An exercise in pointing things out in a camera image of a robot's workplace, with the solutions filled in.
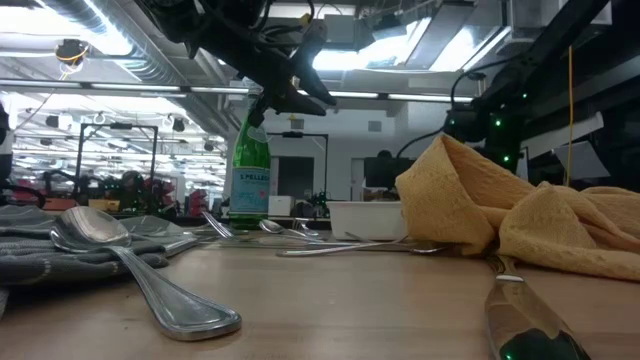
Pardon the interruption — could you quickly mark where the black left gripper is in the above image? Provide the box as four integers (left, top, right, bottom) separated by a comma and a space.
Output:
199, 12, 337, 117

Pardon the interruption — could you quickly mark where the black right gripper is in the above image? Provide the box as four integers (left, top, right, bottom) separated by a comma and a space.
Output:
444, 107, 526, 174

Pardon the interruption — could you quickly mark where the silver fork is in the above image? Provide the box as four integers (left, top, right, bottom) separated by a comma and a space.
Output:
202, 211, 326, 246
292, 218, 321, 238

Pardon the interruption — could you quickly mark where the silver table knife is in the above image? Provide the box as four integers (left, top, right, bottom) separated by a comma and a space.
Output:
482, 254, 594, 360
163, 223, 236, 258

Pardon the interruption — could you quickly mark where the large silver spoon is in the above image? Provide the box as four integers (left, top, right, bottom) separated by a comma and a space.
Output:
48, 205, 244, 343

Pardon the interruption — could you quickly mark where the bright ceiling light panel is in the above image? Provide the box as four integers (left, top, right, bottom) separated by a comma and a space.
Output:
312, 47, 362, 71

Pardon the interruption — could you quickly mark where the long ceiling light bar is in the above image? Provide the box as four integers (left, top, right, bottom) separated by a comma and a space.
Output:
0, 78, 485, 105

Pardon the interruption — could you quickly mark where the yellow cloth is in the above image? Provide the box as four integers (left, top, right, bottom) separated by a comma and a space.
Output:
394, 132, 640, 282

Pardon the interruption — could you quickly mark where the green glass water bottle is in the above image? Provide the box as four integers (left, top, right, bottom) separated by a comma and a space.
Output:
227, 89, 272, 231

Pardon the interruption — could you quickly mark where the white slanted beam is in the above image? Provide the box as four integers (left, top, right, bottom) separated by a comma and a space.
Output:
519, 110, 606, 161

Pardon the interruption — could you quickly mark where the white board panel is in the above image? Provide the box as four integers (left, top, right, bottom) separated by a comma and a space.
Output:
552, 141, 612, 181

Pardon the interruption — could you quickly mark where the black monitor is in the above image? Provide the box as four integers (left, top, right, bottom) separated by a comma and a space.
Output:
363, 156, 416, 191

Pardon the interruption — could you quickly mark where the white box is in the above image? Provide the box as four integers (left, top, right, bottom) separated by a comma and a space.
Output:
268, 195, 295, 217

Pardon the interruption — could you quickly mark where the white cutlery tray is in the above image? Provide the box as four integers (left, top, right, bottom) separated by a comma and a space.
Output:
327, 200, 409, 242

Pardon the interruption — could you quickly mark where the red pink bag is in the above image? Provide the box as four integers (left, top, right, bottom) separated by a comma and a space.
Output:
144, 178, 176, 209
188, 188, 209, 217

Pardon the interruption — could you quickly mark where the yellow box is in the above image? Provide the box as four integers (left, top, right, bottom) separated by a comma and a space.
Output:
88, 198, 122, 213

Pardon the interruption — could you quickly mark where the black ceiling-hung device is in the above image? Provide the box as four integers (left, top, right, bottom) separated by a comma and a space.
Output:
53, 37, 91, 67

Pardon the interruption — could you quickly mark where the orange box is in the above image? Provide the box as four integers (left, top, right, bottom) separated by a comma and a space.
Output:
42, 198, 80, 212

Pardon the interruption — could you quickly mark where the grey checked cloth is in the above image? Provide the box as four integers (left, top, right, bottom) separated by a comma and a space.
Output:
0, 203, 174, 321

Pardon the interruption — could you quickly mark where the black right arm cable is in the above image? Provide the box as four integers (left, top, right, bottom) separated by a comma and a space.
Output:
396, 55, 524, 160

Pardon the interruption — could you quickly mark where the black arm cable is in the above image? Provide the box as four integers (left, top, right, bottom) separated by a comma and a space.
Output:
249, 0, 321, 51
396, 55, 524, 160

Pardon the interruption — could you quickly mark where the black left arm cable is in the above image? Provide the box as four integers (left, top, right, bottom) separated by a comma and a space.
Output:
249, 0, 321, 51

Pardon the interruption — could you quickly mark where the silver cutlery handle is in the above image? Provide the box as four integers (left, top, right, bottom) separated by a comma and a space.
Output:
275, 240, 449, 259

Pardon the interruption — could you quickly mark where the black metal frame rig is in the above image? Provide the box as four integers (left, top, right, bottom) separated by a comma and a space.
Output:
74, 121, 159, 201

